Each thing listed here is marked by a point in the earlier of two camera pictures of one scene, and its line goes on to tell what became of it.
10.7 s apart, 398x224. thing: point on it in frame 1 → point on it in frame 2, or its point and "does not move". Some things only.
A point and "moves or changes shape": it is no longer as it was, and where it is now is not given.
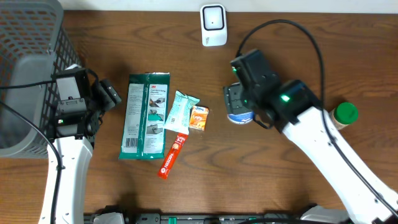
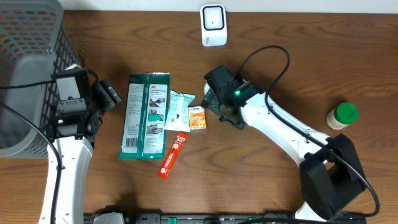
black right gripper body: (236, 98) → (216, 105)
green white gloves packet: (143, 135) does not move
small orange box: (198, 118) does not move
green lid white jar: (344, 114) does not move
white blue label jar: (241, 118) moves or changes shape
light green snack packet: (178, 117) does not move
